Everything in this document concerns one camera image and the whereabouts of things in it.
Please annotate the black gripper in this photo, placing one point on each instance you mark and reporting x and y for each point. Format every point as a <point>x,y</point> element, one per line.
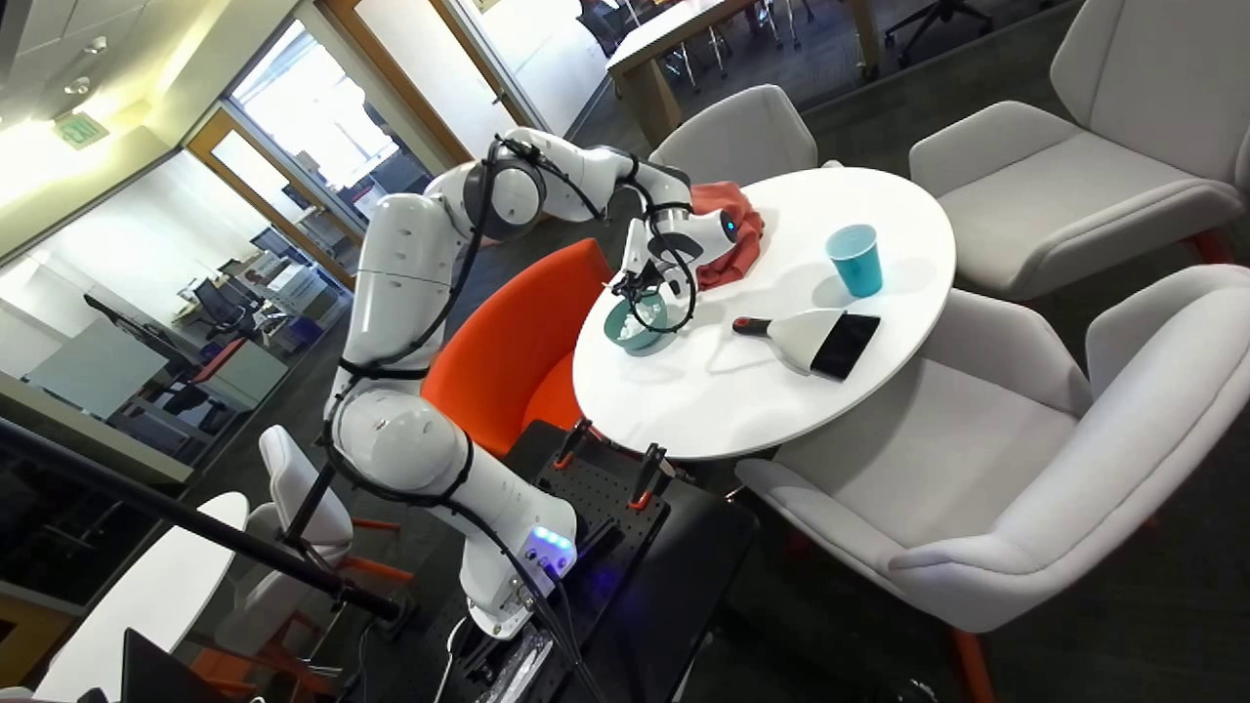
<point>644,276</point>

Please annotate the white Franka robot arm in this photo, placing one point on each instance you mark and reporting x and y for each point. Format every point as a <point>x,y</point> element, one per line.
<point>402,259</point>

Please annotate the crumpled red cloth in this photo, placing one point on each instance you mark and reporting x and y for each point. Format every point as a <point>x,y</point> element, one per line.
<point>736,259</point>

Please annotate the orange upholstered chair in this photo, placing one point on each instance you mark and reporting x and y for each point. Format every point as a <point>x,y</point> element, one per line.
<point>521,353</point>

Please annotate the grey chair with wooden legs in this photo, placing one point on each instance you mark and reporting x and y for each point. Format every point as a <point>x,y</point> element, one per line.
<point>745,130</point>

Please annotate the wooden background table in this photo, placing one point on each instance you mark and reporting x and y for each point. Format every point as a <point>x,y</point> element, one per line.
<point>651,98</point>

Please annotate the blue plastic cup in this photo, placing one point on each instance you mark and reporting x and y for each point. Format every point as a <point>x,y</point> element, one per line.
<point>855,266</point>

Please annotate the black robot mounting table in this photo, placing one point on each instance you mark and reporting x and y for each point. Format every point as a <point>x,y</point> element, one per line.
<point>678,570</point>

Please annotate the grey upholstered armchair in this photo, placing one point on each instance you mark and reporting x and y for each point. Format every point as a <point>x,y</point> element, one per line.
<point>989,480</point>
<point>1039,198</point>

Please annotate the black swivel office chair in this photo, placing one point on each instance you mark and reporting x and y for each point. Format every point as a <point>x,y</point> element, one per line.
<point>940,20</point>

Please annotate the black metal pole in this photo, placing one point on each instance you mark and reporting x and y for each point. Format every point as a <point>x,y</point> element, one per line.
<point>286,561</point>

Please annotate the black laptop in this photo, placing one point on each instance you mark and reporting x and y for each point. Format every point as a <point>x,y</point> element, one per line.
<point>160,677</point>

